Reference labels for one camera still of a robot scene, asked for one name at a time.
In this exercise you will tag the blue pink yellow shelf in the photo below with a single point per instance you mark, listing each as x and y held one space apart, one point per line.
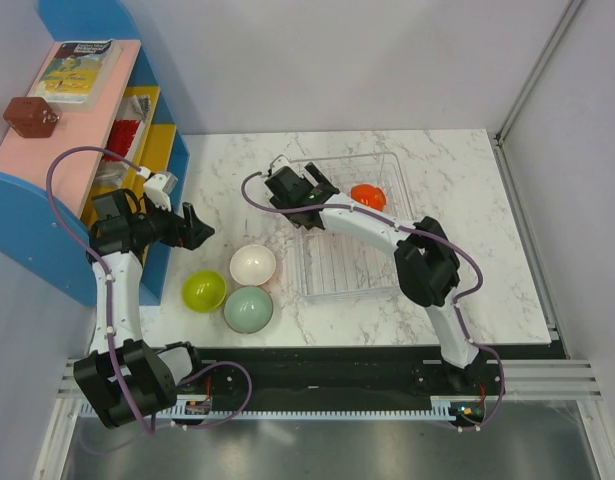
29 232

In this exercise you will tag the aluminium corner post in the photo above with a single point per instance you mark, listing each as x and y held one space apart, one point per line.
564 24

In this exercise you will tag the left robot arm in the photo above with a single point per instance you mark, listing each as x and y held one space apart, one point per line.
123 378

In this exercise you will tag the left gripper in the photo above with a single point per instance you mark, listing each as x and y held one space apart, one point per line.
195 232

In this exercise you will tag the red white brush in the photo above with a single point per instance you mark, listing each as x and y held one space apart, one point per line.
125 139

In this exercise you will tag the orange bowl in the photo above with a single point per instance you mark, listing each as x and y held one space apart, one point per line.
369 195

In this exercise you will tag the white slotted cable duct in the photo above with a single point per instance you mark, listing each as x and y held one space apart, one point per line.
185 410

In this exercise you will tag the lime green bowl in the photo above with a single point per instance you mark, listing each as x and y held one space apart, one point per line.
204 291

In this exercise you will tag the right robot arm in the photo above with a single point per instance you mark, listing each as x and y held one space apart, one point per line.
427 267

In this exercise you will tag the clear wire dish rack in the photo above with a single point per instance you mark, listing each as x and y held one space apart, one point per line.
333 265

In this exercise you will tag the brown perforated box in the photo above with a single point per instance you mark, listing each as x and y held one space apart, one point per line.
30 117

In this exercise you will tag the white bowl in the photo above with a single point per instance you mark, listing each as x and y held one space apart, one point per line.
252 265

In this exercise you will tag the aluminium frame rail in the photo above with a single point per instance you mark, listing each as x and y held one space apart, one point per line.
541 425

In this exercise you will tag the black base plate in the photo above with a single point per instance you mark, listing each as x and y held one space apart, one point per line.
339 377

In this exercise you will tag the illustrated book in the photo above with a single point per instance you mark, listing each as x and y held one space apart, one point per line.
76 74

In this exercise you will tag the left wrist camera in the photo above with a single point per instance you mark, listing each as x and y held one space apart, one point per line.
158 188

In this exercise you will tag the pale green bowl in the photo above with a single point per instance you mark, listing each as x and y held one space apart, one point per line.
248 310

